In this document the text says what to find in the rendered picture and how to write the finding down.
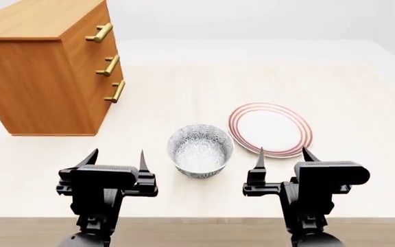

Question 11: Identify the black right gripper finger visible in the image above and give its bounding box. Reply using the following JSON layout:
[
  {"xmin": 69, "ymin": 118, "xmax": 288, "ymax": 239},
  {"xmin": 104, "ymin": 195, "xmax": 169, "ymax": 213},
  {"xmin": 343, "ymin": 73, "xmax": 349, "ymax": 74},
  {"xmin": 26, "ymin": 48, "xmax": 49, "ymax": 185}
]
[
  {"xmin": 246, "ymin": 146, "xmax": 269, "ymax": 186},
  {"xmin": 301, "ymin": 146, "xmax": 322, "ymax": 163}
]

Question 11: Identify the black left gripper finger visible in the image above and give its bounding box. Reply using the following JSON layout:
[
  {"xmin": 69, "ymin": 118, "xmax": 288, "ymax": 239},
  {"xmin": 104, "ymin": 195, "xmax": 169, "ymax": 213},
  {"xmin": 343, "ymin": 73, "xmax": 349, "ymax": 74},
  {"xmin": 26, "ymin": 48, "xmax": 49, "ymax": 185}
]
[
  {"xmin": 134, "ymin": 149, "xmax": 158, "ymax": 187},
  {"xmin": 58, "ymin": 148, "xmax": 100, "ymax": 187}
]

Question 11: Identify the wooden three-drawer cabinet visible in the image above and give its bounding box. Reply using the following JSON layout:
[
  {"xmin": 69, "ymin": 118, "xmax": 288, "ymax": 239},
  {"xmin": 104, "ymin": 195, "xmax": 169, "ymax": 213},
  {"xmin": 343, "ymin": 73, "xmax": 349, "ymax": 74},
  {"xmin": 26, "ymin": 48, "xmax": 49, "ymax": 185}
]
[{"xmin": 0, "ymin": 0, "xmax": 126, "ymax": 137}]

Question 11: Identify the white plate with red rings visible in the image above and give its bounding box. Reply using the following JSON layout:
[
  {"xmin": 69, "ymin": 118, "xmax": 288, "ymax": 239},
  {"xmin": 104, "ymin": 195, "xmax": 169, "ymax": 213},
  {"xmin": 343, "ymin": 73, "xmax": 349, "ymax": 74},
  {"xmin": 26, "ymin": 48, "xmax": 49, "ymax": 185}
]
[{"xmin": 228, "ymin": 102, "xmax": 313, "ymax": 159}]

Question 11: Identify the patterned white grey bowl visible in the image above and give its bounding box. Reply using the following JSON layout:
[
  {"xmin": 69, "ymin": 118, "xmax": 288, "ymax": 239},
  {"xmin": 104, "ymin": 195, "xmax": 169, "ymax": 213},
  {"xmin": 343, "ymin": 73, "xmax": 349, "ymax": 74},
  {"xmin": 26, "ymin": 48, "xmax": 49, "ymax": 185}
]
[{"xmin": 167, "ymin": 123, "xmax": 235, "ymax": 179}]

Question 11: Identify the black left gripper camera box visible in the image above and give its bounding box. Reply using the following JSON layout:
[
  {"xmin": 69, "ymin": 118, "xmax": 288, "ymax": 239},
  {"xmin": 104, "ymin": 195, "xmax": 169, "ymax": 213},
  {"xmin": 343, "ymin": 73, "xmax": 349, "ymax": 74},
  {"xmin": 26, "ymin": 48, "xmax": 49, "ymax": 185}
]
[{"xmin": 70, "ymin": 165, "xmax": 139, "ymax": 191}]

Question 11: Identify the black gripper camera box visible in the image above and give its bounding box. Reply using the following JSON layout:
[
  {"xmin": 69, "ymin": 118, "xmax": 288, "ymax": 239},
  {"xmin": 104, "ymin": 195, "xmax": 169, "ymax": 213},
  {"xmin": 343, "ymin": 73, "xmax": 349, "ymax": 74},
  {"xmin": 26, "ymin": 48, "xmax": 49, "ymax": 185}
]
[
  {"xmin": 294, "ymin": 160, "xmax": 371, "ymax": 187},
  {"xmin": 70, "ymin": 165, "xmax": 139, "ymax": 191}
]

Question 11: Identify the black right gripper camera box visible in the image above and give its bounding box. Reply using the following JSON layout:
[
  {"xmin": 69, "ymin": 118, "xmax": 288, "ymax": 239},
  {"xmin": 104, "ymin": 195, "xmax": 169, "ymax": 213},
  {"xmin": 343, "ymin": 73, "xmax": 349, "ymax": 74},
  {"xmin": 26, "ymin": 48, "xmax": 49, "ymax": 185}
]
[{"xmin": 294, "ymin": 160, "xmax": 371, "ymax": 187}]

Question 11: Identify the wooden drawer with lowest handle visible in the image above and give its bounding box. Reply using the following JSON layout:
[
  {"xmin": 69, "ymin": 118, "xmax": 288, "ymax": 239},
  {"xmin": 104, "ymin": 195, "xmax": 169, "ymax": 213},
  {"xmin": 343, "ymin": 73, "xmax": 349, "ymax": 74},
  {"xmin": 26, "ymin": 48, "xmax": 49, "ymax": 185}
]
[{"xmin": 84, "ymin": 51, "xmax": 126, "ymax": 137}]

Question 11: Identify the brass bar drawer handle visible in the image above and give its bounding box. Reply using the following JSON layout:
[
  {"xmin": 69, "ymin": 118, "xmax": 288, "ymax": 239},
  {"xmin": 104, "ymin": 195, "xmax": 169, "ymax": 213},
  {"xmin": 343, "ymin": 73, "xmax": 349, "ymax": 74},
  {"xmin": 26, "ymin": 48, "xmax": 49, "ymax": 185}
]
[
  {"xmin": 85, "ymin": 22, "xmax": 113, "ymax": 43},
  {"xmin": 95, "ymin": 54, "xmax": 121, "ymax": 78},
  {"xmin": 103, "ymin": 80, "xmax": 126, "ymax": 104}
]

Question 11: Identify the wooden drawer with middle handle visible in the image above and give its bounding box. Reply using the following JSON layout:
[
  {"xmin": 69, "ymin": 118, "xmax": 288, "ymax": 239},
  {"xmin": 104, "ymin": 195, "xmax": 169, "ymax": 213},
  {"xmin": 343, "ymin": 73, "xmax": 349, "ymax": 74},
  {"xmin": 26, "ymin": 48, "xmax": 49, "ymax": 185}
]
[{"xmin": 73, "ymin": 25, "xmax": 120, "ymax": 104}]

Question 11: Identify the wooden drawer with highest handle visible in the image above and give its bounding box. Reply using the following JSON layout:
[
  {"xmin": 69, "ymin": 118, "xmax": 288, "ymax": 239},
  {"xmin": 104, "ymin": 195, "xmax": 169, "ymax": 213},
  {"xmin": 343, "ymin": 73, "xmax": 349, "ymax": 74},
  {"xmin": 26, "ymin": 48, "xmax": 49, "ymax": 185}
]
[{"xmin": 61, "ymin": 0, "xmax": 114, "ymax": 72}]

